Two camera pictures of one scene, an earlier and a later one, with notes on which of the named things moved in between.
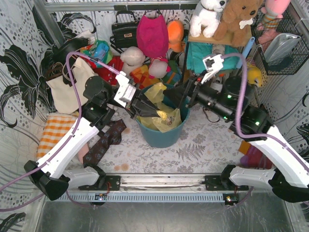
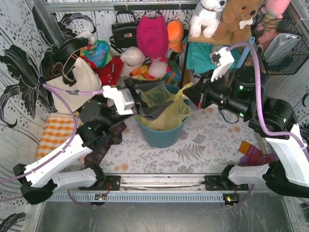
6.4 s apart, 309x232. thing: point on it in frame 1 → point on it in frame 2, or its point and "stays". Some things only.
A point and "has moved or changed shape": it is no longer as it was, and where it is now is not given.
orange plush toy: (175, 30) stays
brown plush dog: (237, 17) stays
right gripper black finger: (174, 96) → (195, 93)
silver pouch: (280, 46) stays
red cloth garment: (116, 62) stays
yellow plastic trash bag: (170, 118) has moved or changed shape
